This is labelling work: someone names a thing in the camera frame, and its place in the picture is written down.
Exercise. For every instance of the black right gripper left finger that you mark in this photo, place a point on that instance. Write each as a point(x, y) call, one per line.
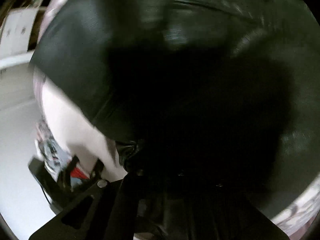
point(105, 211)

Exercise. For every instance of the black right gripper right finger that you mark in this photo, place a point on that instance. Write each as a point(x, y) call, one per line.
point(201, 209)

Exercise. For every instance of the white wardrobe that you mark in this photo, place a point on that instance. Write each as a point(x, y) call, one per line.
point(16, 30)

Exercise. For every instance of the purple white floral blanket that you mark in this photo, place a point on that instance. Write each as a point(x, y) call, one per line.
point(74, 133)

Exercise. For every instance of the red patterned gift box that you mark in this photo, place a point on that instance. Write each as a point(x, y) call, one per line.
point(80, 173)

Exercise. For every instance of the black leather jacket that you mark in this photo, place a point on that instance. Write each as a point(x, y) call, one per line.
point(224, 90)

